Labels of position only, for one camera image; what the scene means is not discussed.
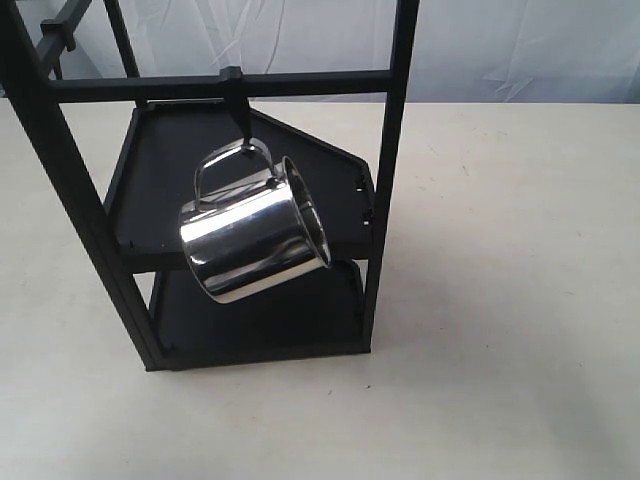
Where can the stainless steel mug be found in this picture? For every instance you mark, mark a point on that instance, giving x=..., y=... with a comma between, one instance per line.
x=255, y=233

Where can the black metal shelf rack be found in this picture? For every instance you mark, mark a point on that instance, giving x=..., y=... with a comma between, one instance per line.
x=131, y=233

